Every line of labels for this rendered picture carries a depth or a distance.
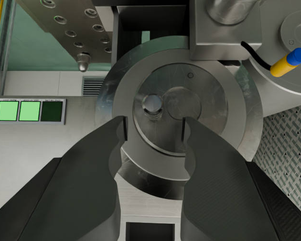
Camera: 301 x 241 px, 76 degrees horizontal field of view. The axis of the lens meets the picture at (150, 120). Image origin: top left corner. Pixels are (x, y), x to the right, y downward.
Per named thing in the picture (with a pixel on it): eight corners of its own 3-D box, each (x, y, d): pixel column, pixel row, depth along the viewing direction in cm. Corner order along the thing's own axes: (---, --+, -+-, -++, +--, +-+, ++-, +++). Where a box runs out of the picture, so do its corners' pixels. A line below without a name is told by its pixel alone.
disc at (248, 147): (257, 34, 18) (270, 203, 16) (255, 37, 18) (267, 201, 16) (99, 35, 18) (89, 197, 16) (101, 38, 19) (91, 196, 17)
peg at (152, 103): (166, 111, 12) (144, 115, 12) (164, 119, 15) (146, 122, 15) (161, 90, 12) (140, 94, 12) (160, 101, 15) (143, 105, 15)
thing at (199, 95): (240, 145, 14) (142, 164, 14) (231, 145, 16) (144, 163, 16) (215, 53, 16) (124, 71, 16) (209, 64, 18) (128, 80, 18)
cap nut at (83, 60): (88, 53, 52) (87, 69, 51) (92, 60, 55) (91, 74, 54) (74, 53, 52) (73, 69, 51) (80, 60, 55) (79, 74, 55)
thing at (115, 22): (123, -92, 21) (116, 66, 18) (141, 35, 45) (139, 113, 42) (119, -92, 21) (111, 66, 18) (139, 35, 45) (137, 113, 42)
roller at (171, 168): (243, 47, 17) (251, 182, 15) (192, 109, 43) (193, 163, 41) (114, 48, 18) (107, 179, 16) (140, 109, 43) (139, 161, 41)
